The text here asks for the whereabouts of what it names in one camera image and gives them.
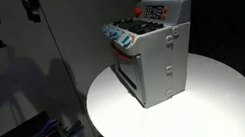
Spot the round white table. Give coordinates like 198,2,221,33
79,40,245,137

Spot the gray oven door with window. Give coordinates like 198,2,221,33
107,45,150,110

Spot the red oven door handle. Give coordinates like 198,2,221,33
110,41,135,64

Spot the black stove keypad panel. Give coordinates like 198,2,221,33
141,3,167,23

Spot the gray toy stove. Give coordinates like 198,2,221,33
95,0,215,115

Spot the blue stove knob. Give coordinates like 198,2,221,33
120,33,135,48
99,22,111,34
113,30,123,41
107,27,118,38

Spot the purple clamp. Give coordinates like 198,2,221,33
37,117,63,137
65,119,86,137

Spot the large red stove knob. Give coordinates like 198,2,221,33
133,5,144,17

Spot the black hanging device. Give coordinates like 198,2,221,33
21,0,44,26

